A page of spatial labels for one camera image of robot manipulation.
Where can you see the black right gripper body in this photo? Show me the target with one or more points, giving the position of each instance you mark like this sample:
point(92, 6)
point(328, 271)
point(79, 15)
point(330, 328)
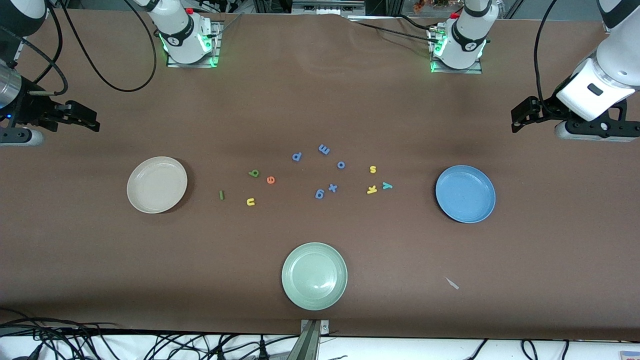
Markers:
point(31, 109)

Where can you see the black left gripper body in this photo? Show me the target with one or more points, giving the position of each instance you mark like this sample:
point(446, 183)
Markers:
point(546, 109)

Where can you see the cyan letter y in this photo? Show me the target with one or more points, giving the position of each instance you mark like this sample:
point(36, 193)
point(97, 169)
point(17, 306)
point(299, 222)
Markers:
point(387, 186)

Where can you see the yellow letter k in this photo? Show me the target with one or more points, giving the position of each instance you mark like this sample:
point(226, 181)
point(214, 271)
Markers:
point(371, 189)

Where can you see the green letter b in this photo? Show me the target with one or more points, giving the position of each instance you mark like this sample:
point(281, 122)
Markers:
point(254, 173)

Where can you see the yellow letter u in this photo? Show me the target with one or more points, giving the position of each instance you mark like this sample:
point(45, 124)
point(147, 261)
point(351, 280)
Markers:
point(250, 204)

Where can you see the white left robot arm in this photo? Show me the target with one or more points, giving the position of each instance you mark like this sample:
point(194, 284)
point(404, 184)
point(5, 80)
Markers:
point(467, 40)

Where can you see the blue plate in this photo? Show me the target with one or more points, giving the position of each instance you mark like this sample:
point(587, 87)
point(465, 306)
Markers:
point(465, 194)

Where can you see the beige plate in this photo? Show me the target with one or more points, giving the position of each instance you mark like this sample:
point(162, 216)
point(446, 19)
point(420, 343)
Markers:
point(157, 185)

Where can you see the orange background objects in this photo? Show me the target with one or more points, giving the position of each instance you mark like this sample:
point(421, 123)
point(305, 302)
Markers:
point(435, 4)

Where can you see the white paper scrap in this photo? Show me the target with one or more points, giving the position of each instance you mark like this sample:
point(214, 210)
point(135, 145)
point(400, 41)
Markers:
point(452, 283)

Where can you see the blue letter m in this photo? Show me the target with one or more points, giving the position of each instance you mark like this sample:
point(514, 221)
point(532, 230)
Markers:
point(324, 149)

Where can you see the blue letter x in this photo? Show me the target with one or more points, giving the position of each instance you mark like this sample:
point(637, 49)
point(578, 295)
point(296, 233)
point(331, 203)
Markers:
point(332, 188)

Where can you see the brown table mat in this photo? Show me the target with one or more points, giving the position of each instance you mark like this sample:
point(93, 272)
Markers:
point(320, 100)

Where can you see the blue letter p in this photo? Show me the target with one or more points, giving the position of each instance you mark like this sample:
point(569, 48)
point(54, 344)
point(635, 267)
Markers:
point(294, 158)

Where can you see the grey metal box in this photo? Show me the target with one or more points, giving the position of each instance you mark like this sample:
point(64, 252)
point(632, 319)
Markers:
point(327, 6)

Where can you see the blue letter g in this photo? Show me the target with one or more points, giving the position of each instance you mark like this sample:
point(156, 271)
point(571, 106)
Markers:
point(317, 196)

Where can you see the pale green plate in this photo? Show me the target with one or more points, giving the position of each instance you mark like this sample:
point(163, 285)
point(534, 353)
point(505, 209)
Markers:
point(314, 276)

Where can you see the aluminium table frame rail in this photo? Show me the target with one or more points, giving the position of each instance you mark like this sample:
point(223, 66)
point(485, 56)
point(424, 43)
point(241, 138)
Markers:
point(19, 52)

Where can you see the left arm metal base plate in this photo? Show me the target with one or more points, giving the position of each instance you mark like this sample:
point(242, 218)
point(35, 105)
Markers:
point(470, 71)

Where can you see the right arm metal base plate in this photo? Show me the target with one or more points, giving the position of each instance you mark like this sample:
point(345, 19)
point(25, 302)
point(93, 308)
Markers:
point(175, 64)

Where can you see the aluminium profile bracket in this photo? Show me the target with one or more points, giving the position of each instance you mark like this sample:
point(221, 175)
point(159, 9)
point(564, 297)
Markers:
point(310, 340)

